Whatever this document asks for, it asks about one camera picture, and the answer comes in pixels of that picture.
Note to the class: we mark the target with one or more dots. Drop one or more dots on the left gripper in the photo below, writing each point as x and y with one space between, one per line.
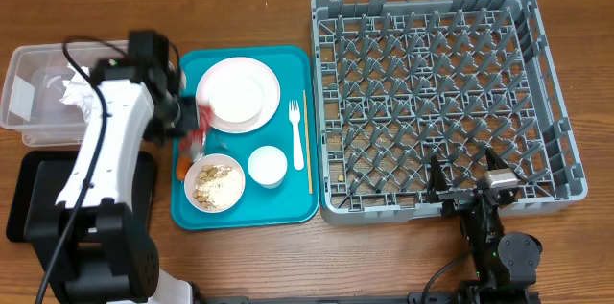
191 121

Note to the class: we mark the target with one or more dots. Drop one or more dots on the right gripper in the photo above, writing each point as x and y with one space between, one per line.
457 206

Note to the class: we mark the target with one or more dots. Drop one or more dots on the red snack wrapper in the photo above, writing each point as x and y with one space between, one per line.
193 143

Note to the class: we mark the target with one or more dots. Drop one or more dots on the orange carrot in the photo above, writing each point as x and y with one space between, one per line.
183 165

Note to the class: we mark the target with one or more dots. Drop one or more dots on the pink bowl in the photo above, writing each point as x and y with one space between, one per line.
211 159

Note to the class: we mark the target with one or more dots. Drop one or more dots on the rice and peanuts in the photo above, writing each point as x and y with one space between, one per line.
218 187

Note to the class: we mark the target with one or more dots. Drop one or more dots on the white tissue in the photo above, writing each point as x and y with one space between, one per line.
78 91

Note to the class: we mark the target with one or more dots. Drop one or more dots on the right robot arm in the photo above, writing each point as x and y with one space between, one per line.
505 263

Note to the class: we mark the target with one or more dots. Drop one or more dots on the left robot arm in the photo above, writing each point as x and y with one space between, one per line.
91 247

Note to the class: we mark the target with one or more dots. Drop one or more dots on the grey dishwasher rack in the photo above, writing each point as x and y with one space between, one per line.
397 82

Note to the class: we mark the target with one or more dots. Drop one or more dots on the small white plate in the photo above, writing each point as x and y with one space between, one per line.
235 97

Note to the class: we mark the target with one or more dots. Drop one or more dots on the large pink plate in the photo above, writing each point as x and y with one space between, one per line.
259 71

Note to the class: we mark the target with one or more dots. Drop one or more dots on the teal serving tray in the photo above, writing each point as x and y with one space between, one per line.
291 201

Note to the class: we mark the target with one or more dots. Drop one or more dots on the white paper cup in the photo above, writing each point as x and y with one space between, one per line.
267 166

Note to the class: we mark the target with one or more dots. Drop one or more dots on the white plastic fork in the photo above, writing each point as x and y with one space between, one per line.
294 118

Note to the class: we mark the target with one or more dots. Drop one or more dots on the wooden chopstick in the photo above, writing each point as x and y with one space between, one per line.
307 144

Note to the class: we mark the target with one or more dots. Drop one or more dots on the clear plastic bin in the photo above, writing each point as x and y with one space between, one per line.
30 101

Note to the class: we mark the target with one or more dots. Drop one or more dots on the black tray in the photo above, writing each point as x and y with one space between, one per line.
43 175

